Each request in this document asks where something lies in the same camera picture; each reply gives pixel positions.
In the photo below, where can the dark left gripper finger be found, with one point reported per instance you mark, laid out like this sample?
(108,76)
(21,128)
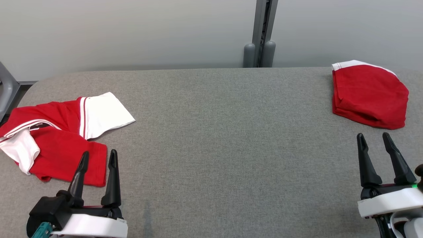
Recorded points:
(79,181)
(113,181)

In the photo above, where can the red shorts white trim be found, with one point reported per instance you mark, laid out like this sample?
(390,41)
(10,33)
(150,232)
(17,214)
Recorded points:
(370,96)

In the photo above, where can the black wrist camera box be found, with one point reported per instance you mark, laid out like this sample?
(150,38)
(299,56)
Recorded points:
(420,172)
(49,210)

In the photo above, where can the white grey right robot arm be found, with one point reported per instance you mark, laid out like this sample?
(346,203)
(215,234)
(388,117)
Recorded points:
(413,228)

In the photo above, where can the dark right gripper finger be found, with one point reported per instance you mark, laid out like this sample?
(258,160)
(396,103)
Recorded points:
(367,165)
(398,162)

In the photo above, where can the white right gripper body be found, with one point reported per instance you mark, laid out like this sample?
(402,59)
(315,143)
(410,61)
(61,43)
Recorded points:
(393,200)

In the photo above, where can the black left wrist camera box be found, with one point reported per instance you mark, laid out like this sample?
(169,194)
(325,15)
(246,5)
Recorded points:
(49,210)

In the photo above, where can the grey metal frame post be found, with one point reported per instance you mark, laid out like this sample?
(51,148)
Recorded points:
(261,33)

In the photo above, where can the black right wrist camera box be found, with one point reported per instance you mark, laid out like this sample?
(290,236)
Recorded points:
(420,172)

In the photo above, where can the red shirt white sleeves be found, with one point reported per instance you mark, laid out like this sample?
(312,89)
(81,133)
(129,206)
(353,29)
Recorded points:
(66,112)

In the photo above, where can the grey metal frame leg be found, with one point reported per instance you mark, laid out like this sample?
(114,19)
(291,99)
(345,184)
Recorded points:
(8,89)

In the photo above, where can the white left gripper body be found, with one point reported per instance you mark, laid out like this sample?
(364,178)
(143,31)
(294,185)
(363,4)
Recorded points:
(96,226)

